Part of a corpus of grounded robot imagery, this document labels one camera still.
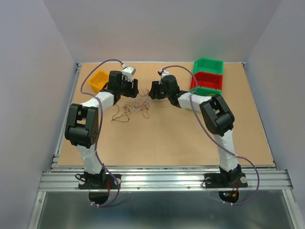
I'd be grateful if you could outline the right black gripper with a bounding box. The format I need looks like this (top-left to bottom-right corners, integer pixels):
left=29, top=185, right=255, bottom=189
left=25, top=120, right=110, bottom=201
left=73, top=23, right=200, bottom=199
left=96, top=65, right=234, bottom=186
left=147, top=80, right=171, bottom=99

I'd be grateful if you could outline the wire bundle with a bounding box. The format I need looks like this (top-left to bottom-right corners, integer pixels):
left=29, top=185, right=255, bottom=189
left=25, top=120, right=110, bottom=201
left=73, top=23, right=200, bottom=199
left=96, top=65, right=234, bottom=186
left=128, top=88, right=153, bottom=120

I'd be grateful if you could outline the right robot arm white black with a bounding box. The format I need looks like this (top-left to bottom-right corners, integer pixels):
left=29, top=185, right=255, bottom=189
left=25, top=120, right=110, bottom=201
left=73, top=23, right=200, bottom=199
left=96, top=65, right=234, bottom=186
left=149, top=75, right=241, bottom=188

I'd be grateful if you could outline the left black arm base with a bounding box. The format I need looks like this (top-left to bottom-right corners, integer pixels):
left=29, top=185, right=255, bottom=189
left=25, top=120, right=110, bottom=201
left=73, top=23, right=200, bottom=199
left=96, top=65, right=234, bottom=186
left=76, top=174, right=118, bottom=190

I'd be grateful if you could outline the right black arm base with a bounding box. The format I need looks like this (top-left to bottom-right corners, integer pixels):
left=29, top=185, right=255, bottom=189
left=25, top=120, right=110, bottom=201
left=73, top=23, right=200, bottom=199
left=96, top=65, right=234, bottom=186
left=202, top=173, right=248, bottom=188

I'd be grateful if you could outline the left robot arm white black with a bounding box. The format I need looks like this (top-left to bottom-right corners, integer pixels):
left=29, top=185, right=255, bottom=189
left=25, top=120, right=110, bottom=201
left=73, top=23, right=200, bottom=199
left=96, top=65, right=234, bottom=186
left=64, top=66, right=139, bottom=188

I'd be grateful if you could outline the yellow plastic bin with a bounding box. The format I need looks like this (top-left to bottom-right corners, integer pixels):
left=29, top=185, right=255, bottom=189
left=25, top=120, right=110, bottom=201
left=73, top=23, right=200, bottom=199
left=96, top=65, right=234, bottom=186
left=88, top=70, right=109, bottom=93

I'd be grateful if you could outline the near green plastic bin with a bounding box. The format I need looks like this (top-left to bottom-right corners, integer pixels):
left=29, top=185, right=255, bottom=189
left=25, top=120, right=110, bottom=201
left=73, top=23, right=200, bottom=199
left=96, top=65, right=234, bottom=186
left=189, top=86, right=222, bottom=96

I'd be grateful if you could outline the green plastic bin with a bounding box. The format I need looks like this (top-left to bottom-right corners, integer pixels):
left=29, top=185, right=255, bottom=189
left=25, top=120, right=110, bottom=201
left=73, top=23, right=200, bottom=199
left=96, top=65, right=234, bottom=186
left=189, top=86, right=222, bottom=96
left=193, top=58, right=224, bottom=75

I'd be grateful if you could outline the far green plastic bin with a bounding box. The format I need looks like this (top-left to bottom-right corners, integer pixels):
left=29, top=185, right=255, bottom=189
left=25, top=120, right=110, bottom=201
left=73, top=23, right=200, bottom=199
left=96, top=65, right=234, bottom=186
left=193, top=58, right=224, bottom=75

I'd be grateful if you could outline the red plastic bin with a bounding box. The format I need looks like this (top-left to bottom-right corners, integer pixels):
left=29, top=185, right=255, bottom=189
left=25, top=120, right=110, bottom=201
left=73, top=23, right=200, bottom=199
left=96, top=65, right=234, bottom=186
left=194, top=71, right=223, bottom=91

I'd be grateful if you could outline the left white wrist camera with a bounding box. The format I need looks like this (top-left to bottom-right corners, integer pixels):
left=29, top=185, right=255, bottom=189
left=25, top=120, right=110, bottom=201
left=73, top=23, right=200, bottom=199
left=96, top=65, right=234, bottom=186
left=122, top=66, right=136, bottom=82

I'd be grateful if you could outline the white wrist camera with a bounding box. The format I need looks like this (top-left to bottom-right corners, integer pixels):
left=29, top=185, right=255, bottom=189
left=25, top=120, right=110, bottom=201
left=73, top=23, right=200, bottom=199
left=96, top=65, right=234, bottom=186
left=158, top=69, right=170, bottom=84
left=122, top=66, right=136, bottom=82

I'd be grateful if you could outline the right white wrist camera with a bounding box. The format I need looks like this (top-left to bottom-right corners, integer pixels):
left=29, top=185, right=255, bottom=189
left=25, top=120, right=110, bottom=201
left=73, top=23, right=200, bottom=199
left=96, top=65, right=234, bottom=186
left=158, top=69, right=170, bottom=84

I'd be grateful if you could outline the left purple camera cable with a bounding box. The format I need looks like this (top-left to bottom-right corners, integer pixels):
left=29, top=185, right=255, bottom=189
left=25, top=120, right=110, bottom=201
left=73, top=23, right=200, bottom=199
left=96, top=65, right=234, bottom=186
left=80, top=59, right=126, bottom=208

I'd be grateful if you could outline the aluminium mounting rail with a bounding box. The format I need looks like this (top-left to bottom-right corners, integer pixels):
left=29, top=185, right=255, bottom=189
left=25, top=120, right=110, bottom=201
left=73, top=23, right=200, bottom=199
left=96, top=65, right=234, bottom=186
left=38, top=166, right=293, bottom=192

